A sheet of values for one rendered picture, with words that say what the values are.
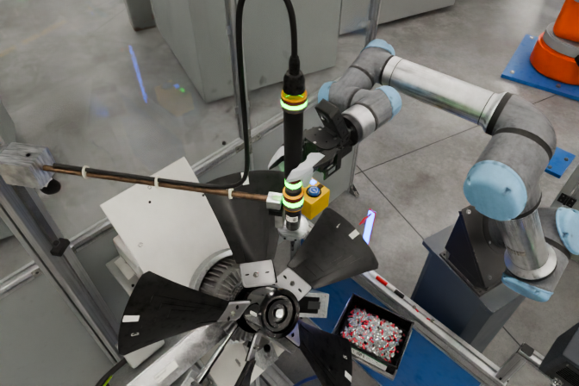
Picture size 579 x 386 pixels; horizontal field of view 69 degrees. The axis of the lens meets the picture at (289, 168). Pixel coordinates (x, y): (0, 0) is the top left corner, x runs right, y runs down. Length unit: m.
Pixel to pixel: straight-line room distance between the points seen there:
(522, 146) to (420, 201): 2.15
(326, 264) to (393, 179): 1.99
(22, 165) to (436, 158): 2.83
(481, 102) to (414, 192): 2.13
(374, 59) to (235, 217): 0.52
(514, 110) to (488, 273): 0.61
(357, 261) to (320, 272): 0.12
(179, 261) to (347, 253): 0.47
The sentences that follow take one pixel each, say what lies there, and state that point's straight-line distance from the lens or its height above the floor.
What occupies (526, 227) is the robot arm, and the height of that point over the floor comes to 1.48.
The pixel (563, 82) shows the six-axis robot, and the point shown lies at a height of 0.04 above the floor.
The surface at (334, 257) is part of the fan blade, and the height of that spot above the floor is 1.19.
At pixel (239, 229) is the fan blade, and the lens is 1.10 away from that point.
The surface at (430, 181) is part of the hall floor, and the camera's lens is 3.19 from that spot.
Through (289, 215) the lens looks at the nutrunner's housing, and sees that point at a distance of 0.91.
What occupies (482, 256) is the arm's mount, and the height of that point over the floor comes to 1.12.
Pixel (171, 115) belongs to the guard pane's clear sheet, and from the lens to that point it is 1.55.
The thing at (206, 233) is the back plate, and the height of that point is 1.19.
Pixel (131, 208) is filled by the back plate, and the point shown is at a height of 1.33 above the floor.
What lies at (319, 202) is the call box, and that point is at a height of 1.05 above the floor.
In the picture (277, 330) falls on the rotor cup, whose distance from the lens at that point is 1.10.
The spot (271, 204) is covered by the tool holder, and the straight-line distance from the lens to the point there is 0.89.
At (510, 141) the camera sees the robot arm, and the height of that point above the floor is 1.66.
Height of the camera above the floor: 2.20
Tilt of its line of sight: 45 degrees down
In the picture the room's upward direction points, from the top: straight up
